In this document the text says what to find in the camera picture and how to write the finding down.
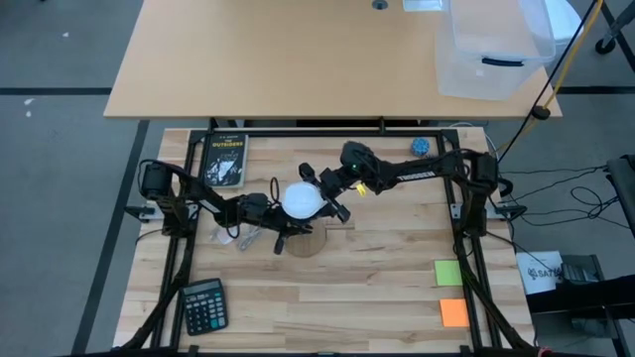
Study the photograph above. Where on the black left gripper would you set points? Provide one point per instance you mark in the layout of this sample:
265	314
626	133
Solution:
268	223

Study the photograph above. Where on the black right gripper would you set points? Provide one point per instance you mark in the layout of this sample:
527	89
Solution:
335	183

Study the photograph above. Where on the white flood lightbulb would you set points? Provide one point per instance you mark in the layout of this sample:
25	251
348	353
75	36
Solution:
302	201

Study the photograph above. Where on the lamp with wooden base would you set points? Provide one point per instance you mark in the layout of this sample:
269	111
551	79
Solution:
312	243

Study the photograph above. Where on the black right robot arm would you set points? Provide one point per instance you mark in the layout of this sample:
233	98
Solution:
436	172

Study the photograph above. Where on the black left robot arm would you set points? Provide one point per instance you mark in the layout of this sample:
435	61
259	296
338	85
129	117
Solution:
198	194

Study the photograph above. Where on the small yellow tag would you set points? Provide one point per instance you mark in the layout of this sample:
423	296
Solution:
361	189

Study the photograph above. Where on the black desk calculator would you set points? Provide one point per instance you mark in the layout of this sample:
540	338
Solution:
204	310

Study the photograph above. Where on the black paperback book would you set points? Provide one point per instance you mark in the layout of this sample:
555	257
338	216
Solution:
225	158

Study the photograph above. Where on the blue patterned round container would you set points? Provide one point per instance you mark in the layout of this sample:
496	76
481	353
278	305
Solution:
420	147

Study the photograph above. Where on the beige desk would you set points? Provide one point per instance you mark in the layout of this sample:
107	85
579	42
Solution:
273	59

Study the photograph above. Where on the green sticky note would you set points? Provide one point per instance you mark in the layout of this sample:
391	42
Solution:
448	273

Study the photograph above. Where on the orange sticky note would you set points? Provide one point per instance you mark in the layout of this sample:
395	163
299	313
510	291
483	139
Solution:
454	312

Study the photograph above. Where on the clear plastic storage bin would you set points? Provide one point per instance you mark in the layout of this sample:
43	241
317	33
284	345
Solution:
491	74

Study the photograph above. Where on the white label card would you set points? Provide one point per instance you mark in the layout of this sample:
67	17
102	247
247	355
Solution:
421	5

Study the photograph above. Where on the white printed bag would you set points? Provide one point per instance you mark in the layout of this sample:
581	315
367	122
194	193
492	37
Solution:
538	263

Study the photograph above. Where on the grey caster leg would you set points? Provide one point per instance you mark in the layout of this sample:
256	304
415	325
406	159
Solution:
605	46

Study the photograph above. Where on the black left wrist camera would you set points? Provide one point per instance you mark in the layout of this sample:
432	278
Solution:
258	202

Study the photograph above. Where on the black aluminium table frame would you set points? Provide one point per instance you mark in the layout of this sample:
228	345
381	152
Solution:
322	133

